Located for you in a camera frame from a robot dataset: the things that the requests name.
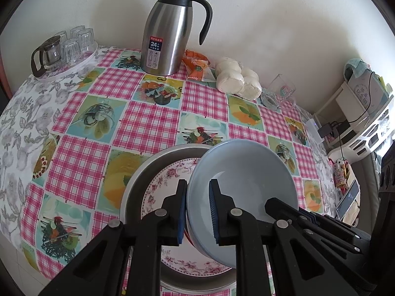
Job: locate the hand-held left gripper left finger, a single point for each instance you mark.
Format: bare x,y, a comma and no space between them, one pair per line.
181,219

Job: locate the smartphone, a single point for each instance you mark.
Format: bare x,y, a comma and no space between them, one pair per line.
348,199

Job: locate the white oval tray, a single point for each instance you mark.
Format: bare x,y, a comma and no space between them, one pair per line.
83,63

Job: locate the bag of steamed buns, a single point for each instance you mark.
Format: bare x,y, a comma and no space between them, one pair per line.
237,78

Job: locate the white plastic rack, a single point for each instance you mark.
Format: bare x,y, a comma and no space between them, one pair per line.
367,135

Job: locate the teal cloth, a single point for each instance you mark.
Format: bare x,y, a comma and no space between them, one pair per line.
356,67

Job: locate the pale blue bowl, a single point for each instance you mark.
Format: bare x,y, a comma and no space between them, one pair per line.
247,172

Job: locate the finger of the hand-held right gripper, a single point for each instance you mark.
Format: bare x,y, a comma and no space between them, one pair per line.
333,237
284,208

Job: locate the stainless steel thermos jug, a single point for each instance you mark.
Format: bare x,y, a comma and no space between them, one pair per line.
166,37

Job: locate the black charger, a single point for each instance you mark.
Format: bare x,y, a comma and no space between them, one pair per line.
327,131

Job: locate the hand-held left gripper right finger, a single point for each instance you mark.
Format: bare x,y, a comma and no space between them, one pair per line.
215,217

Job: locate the clear glass mug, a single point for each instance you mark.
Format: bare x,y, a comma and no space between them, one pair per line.
277,94

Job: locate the orange snack packet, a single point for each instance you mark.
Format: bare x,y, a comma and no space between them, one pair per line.
196,64

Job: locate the small printed bottle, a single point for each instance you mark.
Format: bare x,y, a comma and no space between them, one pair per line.
341,174

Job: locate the grey floral tablecloth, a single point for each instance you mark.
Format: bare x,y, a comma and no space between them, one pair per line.
18,123

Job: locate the white power strip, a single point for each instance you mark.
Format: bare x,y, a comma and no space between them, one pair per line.
314,129

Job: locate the stainless steel round plate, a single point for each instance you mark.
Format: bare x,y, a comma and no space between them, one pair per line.
135,185

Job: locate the pink checked tablecloth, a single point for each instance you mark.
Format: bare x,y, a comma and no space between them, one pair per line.
92,166

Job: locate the white shelf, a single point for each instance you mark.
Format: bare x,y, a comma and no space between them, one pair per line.
336,104

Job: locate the beige paper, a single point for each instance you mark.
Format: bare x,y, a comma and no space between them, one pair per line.
351,214

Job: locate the pink floral round plate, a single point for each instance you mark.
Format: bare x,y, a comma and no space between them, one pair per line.
160,182

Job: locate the clear drinking glass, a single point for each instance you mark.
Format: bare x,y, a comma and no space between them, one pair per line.
61,36
69,52
77,30
85,41

